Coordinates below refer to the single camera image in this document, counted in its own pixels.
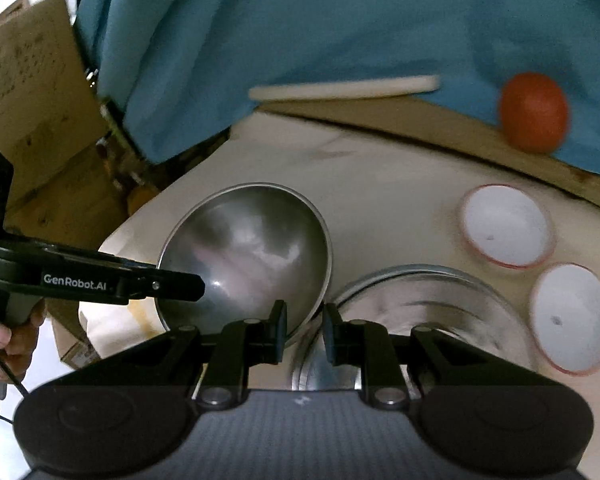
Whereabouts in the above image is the small deep steel plate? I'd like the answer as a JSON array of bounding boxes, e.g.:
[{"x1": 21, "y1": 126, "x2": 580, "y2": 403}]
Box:
[{"x1": 289, "y1": 264, "x2": 537, "y2": 392}]

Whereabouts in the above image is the black cable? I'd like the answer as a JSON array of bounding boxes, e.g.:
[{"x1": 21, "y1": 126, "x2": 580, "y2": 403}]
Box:
[{"x1": 0, "y1": 332, "x2": 31, "y2": 428}]

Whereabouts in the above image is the plain blue cloth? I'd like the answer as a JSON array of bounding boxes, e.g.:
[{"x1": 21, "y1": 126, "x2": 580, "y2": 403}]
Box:
[{"x1": 72, "y1": 0, "x2": 600, "y2": 181}]

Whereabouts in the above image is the white rolled paper stick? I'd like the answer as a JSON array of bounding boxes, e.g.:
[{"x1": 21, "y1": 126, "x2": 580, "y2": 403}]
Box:
[{"x1": 249, "y1": 75, "x2": 442, "y2": 102}]

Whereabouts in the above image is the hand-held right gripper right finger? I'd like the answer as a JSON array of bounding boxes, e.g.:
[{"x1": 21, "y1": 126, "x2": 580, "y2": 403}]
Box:
[{"x1": 323, "y1": 304, "x2": 564, "y2": 407}]

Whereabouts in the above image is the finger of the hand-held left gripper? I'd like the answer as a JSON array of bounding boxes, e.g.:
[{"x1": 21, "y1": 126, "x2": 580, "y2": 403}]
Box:
[{"x1": 125, "y1": 259, "x2": 206, "y2": 305}]

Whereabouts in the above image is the person's left hand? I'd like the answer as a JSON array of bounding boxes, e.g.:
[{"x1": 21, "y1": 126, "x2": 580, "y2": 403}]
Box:
[{"x1": 0, "y1": 312, "x2": 46, "y2": 383}]

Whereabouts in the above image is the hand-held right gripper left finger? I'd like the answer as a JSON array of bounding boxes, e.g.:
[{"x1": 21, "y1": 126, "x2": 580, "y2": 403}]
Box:
[{"x1": 45, "y1": 300, "x2": 289, "y2": 407}]

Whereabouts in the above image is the wooden board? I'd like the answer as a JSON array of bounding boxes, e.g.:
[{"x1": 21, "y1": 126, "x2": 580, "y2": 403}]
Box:
[{"x1": 257, "y1": 95, "x2": 600, "y2": 221}]

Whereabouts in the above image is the white red-rimmed enamel bowl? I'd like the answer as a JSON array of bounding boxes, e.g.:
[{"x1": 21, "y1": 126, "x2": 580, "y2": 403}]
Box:
[
  {"x1": 529, "y1": 262, "x2": 600, "y2": 377},
  {"x1": 460, "y1": 183, "x2": 557, "y2": 272}
]

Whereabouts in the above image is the medium steel plate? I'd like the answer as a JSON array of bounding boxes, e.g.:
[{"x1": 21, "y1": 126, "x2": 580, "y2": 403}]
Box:
[{"x1": 300, "y1": 280, "x2": 526, "y2": 391}]

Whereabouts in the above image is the brown cardboard box black print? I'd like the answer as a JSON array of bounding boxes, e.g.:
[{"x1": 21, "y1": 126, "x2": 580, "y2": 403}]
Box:
[{"x1": 2, "y1": 145, "x2": 141, "y2": 241}]

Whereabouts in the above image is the orange-red ball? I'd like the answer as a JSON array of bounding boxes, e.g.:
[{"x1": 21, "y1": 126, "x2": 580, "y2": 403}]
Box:
[{"x1": 499, "y1": 72, "x2": 571, "y2": 154}]

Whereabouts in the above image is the cardboard box with pink print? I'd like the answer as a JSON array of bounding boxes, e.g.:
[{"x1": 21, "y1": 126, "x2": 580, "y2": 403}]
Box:
[{"x1": 0, "y1": 0, "x2": 101, "y2": 201}]

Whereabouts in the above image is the steel bowl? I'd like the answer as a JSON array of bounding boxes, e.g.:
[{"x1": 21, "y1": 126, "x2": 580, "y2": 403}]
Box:
[{"x1": 156, "y1": 182, "x2": 334, "y2": 347}]

